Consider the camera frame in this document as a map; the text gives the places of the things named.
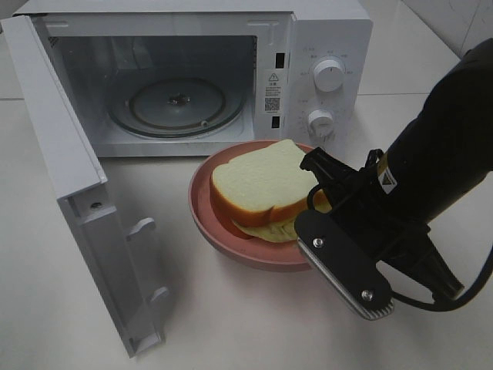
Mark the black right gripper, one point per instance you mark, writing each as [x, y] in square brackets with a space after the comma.
[356, 200]

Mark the pink round plate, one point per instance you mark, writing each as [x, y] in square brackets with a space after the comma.
[244, 249]

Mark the white bread sandwich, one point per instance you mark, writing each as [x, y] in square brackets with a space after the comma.
[260, 193]

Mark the white microwave door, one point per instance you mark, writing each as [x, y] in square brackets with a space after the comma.
[124, 261]

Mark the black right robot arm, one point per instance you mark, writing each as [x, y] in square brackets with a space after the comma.
[439, 156]

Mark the lower white round knob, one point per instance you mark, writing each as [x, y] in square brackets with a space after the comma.
[320, 123]

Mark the white round knob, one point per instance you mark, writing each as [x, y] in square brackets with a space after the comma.
[328, 74]
[320, 123]

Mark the upper white round knob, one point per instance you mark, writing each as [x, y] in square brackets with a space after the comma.
[328, 74]

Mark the white warning label sticker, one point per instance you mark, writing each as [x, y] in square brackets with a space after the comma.
[272, 88]

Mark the white microwave oven body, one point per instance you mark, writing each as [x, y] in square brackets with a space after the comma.
[107, 42]

